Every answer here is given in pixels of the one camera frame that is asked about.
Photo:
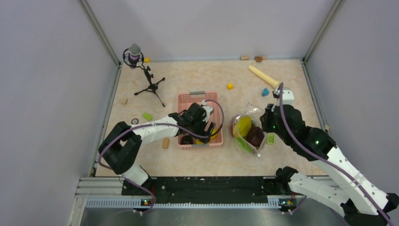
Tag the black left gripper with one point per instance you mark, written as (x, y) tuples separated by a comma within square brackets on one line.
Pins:
[(203, 132)]

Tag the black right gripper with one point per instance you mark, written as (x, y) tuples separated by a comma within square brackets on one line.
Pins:
[(268, 114)]

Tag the dark maroon toy fruit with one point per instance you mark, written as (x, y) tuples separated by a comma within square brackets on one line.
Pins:
[(255, 136)]

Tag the clear zip top bag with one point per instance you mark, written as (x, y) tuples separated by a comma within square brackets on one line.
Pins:
[(255, 113)]

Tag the pink plastic basket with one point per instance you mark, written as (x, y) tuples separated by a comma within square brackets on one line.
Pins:
[(185, 100)]

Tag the yellow toy mango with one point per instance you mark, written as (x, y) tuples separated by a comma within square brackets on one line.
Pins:
[(242, 127)]

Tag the green toy starfruit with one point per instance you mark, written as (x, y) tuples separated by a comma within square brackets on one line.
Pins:
[(244, 145)]

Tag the dark purple toy fruit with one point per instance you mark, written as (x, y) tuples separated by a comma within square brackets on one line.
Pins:
[(186, 140)]

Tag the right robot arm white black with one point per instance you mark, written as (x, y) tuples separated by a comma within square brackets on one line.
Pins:
[(354, 197)]

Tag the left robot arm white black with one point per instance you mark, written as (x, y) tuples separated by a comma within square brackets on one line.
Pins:
[(120, 148)]

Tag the blue toy block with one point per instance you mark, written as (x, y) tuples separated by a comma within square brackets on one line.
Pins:
[(265, 92)]

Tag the tan wooden block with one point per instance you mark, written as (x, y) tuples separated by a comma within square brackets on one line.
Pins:
[(165, 143)]

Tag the cream toy rolling pin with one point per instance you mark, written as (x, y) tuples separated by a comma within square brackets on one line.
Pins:
[(272, 82)]

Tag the yellow cube block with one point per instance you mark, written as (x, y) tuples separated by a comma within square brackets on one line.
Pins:
[(230, 86)]

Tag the green rectangular block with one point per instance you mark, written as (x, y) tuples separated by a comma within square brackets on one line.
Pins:
[(147, 116)]

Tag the black microphone tripod stand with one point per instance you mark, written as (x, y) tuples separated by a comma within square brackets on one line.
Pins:
[(153, 87)]

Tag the light wooden cube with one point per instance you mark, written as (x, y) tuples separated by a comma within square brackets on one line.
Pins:
[(123, 101)]

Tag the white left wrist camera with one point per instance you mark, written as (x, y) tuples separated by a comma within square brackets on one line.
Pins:
[(208, 110)]

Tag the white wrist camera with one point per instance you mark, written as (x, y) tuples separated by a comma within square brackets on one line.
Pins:
[(208, 110), (287, 97)]

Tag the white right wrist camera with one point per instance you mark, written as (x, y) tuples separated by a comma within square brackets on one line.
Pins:
[(287, 97)]

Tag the brown round block at wall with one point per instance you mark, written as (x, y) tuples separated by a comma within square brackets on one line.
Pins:
[(258, 59)]

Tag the grey microphone with shock mount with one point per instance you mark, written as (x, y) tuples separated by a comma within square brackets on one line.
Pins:
[(133, 57)]

